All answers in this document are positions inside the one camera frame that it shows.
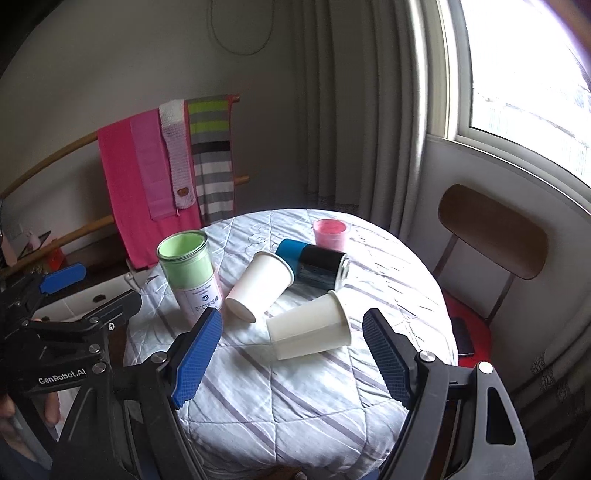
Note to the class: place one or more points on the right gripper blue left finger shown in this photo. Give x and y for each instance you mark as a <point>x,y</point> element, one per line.
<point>179,371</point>

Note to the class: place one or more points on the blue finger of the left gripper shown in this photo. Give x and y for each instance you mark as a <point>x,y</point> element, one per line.
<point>63,278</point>

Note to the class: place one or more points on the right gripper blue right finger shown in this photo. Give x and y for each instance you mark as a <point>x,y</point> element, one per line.
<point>396,358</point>

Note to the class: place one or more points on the green pink cylindrical canister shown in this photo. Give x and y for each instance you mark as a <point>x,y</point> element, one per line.
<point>186,262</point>

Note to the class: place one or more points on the white paper cup right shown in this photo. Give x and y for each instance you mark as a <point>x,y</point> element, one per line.
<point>314,327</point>

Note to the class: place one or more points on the white paper cup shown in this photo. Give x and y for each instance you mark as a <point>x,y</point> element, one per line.
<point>314,327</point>
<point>265,278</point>

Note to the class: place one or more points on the white paper cup left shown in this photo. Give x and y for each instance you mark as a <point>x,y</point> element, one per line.
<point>265,278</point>

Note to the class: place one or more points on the blue black cylindrical cup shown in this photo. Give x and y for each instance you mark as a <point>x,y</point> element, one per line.
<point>315,266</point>

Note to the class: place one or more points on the pink plastic cup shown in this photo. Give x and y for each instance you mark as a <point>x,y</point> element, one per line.
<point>330,234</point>

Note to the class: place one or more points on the person's left hand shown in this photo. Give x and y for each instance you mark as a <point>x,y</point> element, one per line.
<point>51,413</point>

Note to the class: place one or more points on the bright pink towel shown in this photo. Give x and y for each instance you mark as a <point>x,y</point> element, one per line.
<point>140,234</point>

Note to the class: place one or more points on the white striped quilted tablecloth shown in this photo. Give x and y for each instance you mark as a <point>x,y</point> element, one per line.
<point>328,414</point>

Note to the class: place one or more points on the brown wooden chair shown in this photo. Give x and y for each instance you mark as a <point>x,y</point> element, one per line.
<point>502,235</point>

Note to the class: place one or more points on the light pink cloth strip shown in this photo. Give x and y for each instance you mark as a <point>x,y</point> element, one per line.
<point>153,164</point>

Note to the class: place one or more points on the wooden towel rack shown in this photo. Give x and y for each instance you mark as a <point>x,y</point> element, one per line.
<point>70,213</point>

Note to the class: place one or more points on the white pink knitted scarf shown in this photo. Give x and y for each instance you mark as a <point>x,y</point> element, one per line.
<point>174,132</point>

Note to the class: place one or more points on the green grey striped cloth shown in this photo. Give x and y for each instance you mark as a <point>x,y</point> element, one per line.
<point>209,127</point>

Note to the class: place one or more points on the beige curtain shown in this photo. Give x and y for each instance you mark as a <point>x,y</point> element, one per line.
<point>362,107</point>

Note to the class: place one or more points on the white window frame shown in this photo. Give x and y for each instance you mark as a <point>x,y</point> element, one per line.
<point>516,84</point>

